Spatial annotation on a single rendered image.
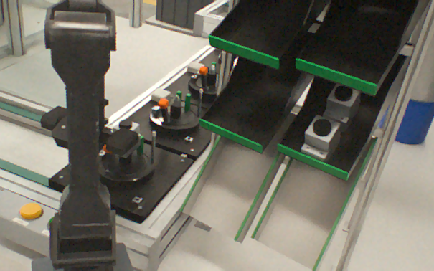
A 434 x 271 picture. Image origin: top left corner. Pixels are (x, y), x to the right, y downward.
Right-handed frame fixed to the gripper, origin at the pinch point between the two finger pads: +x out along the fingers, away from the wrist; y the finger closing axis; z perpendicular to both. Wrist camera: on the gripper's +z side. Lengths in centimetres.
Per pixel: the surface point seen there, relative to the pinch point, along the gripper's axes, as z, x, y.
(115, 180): -6.4, 10.5, 1.8
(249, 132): -7.2, -10.9, 29.3
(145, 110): -39.6, 12.3, -9.5
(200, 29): -130, 20, -33
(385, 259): -28, 23, 62
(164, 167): -18.5, 12.3, 7.6
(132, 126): -13.7, 0.6, 1.3
